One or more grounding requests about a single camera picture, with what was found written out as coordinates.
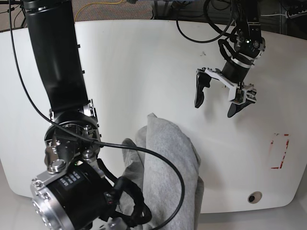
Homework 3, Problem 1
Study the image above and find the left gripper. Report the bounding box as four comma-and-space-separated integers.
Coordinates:
194, 58, 257, 118

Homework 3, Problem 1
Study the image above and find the red tape rectangle marking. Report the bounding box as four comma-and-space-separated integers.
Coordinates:
268, 133, 290, 169

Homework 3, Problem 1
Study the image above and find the grey T-shirt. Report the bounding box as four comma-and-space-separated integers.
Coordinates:
122, 114, 204, 230

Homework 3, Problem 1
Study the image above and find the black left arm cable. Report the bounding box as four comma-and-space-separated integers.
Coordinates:
176, 0, 240, 44

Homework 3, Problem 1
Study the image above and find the black tripod stand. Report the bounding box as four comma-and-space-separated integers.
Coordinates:
0, 0, 27, 32

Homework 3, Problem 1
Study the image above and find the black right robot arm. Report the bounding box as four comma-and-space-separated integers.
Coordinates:
24, 0, 152, 230

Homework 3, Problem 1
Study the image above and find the right table cable grommet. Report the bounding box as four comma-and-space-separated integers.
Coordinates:
248, 191, 262, 204

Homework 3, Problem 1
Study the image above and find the yellow cable on floor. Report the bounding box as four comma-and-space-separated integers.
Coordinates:
74, 0, 124, 22

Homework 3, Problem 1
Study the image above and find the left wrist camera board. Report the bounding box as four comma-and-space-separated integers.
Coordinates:
233, 88, 244, 104

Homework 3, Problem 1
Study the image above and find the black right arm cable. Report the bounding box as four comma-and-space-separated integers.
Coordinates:
6, 0, 185, 228

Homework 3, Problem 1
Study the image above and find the white power strip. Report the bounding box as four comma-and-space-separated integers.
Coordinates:
285, 5, 307, 19

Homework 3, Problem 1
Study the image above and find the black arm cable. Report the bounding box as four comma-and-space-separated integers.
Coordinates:
176, 0, 240, 44
6, 0, 185, 228

